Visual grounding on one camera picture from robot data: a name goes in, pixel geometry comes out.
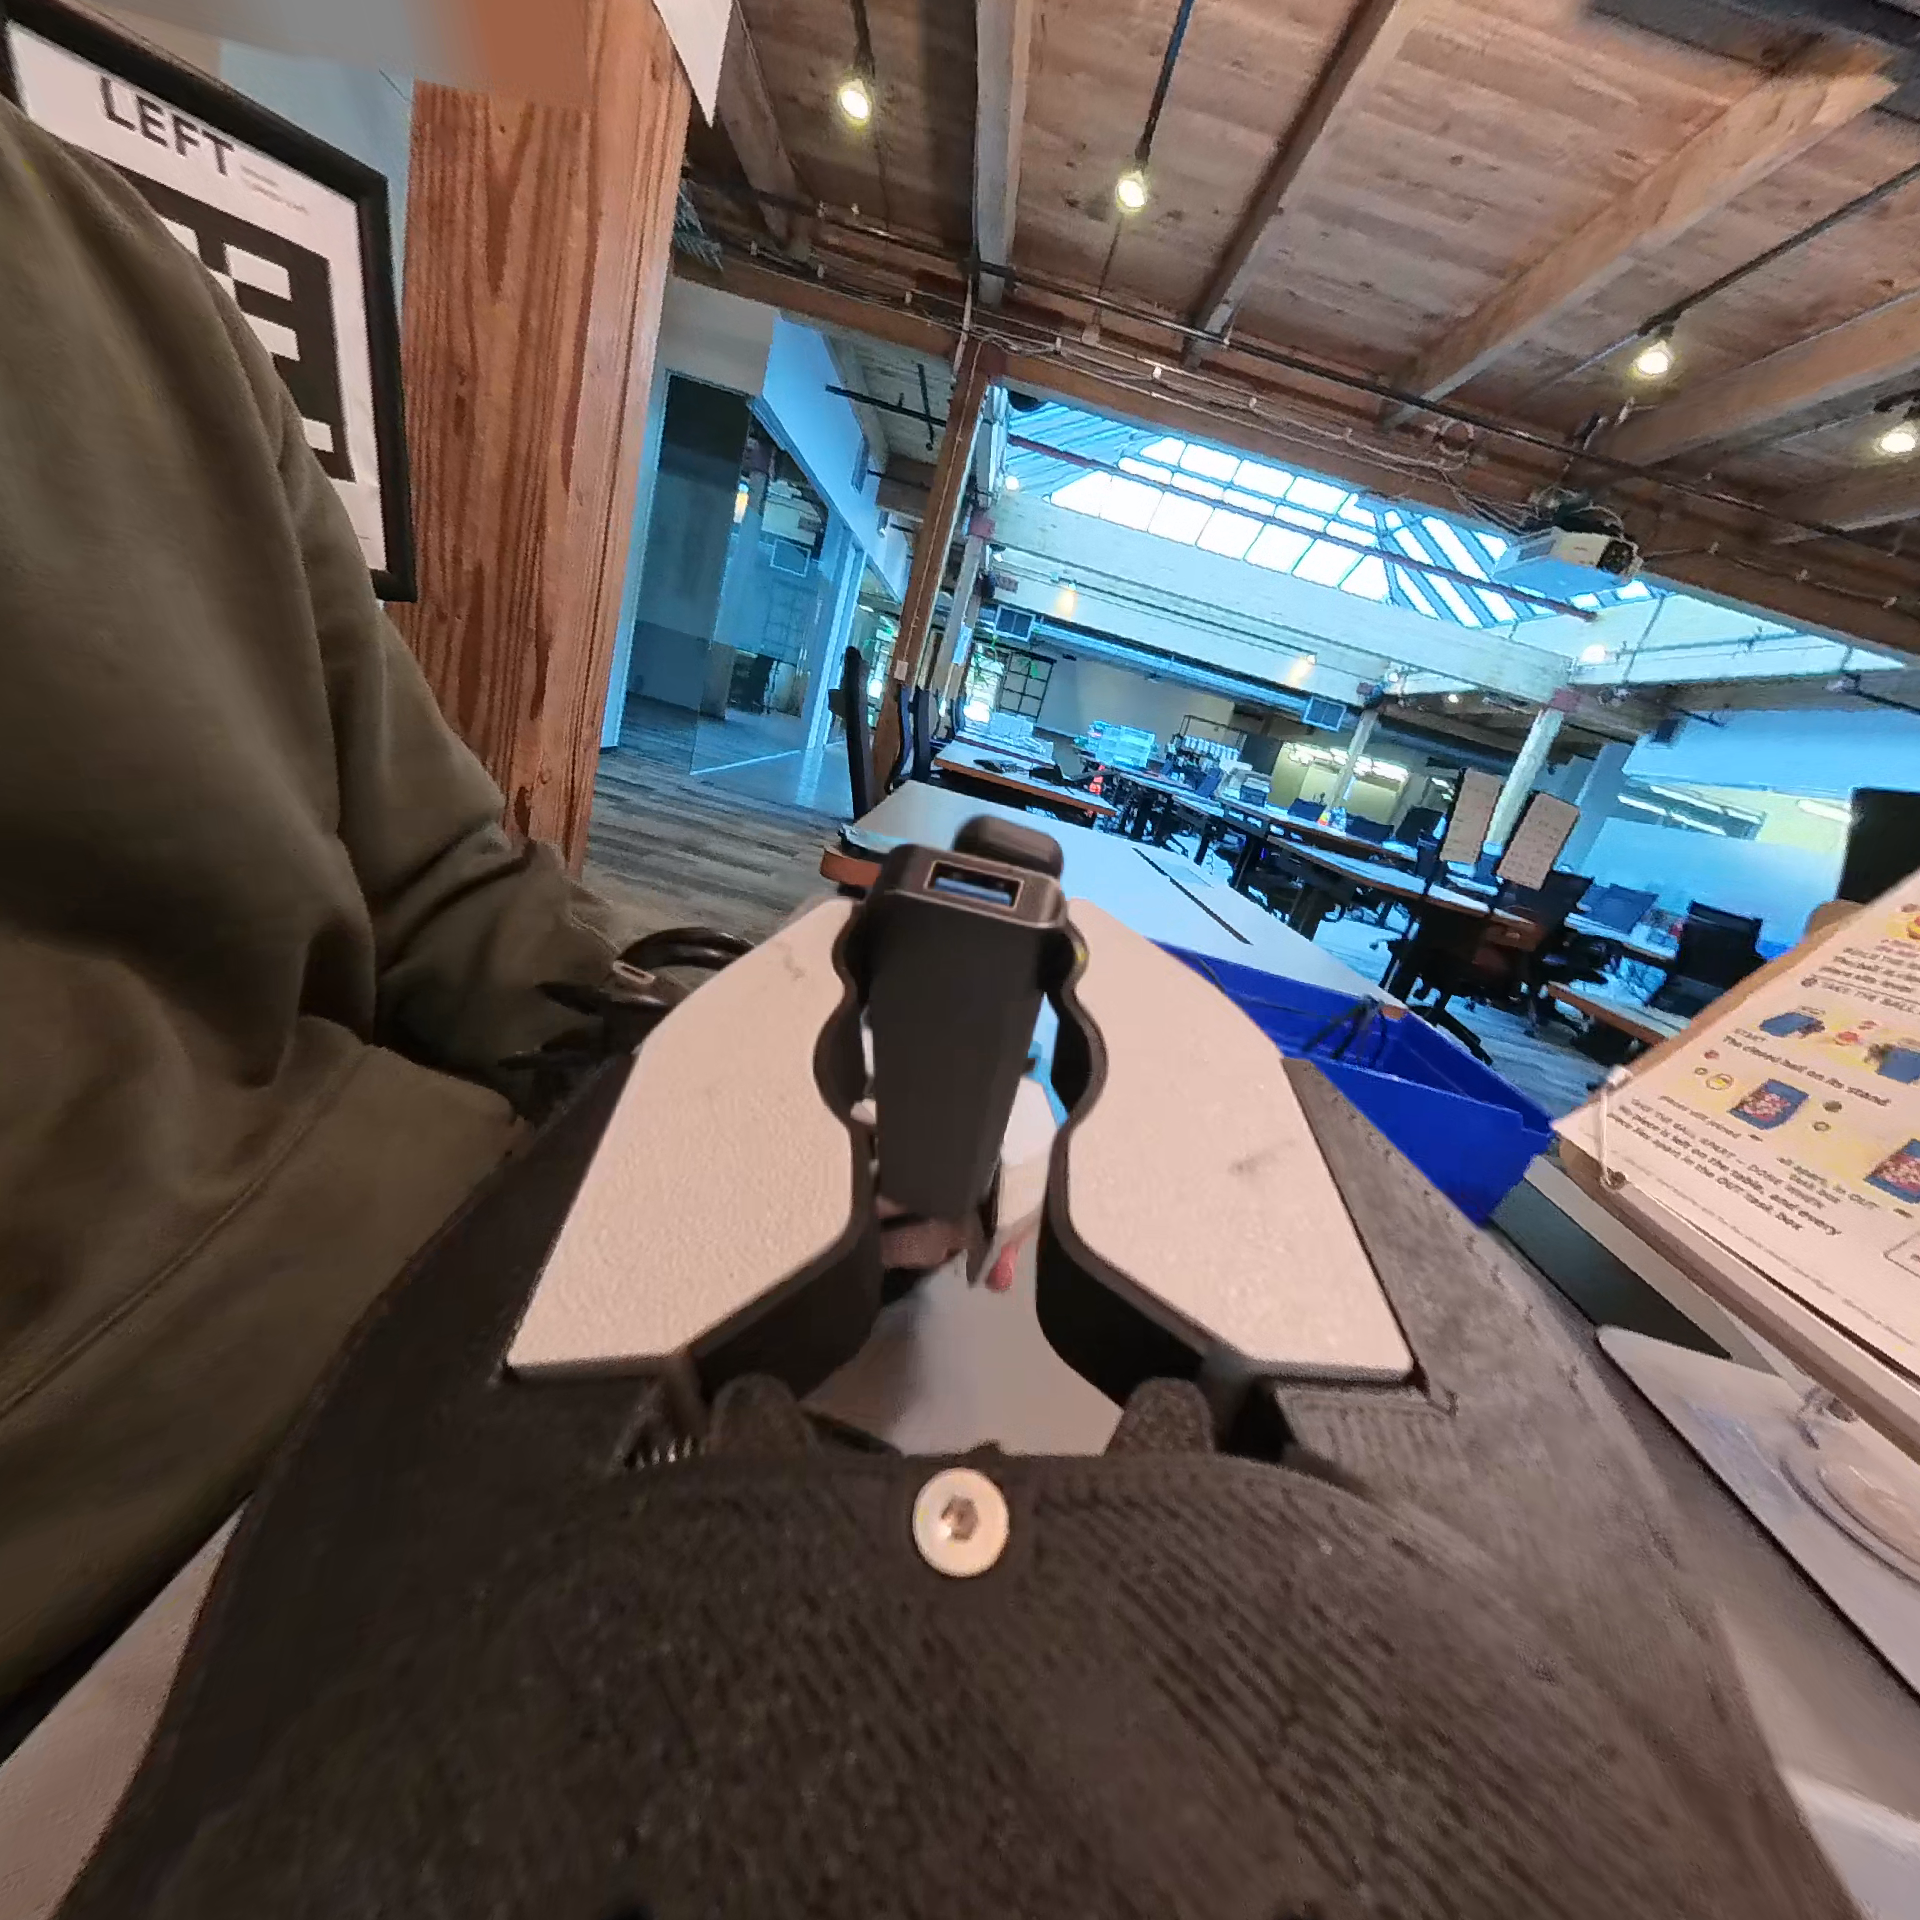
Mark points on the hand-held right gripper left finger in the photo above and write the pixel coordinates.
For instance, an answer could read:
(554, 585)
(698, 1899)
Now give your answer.
(705, 1141)

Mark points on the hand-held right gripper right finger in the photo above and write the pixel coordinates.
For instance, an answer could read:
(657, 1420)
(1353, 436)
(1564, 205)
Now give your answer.
(1214, 1155)

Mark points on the dark grey USB hub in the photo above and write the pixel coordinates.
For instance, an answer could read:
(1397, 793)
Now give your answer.
(945, 1021)

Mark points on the person's left forearm olive sleeve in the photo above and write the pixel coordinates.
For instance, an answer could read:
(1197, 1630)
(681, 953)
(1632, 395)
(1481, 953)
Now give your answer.
(225, 902)

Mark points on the grey desk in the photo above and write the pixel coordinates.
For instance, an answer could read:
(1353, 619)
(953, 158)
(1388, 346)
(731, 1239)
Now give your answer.
(1845, 1724)

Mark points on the blue plastic bin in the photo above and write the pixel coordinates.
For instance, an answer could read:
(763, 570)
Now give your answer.
(1425, 1110)

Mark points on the wooden pillar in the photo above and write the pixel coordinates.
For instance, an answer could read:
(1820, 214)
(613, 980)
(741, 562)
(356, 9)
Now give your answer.
(539, 451)

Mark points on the row of background office desks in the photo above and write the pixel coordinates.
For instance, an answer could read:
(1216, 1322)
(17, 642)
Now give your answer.
(1201, 820)

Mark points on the black office chair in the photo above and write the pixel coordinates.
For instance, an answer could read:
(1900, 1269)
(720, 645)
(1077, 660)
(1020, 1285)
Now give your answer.
(1483, 946)

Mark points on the tan board on stand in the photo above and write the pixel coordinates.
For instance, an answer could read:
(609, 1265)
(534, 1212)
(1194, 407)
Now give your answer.
(1541, 837)
(1472, 820)

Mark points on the white metal document stand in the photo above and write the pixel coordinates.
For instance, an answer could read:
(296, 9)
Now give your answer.
(1723, 1411)

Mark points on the instruction sheet on stand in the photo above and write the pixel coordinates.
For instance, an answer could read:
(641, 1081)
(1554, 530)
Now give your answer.
(1769, 1321)

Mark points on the ceiling spot lamp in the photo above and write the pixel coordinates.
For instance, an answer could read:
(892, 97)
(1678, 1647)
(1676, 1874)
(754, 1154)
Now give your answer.
(1132, 189)
(856, 100)
(1897, 436)
(1651, 356)

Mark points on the skylight window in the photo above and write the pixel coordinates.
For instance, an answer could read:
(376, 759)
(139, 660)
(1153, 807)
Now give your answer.
(1276, 510)

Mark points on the white ceiling projector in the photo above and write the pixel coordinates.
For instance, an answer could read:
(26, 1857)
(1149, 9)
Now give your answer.
(1568, 559)

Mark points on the black panel on clear stand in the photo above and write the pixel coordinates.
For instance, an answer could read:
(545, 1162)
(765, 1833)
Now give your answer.
(1885, 839)

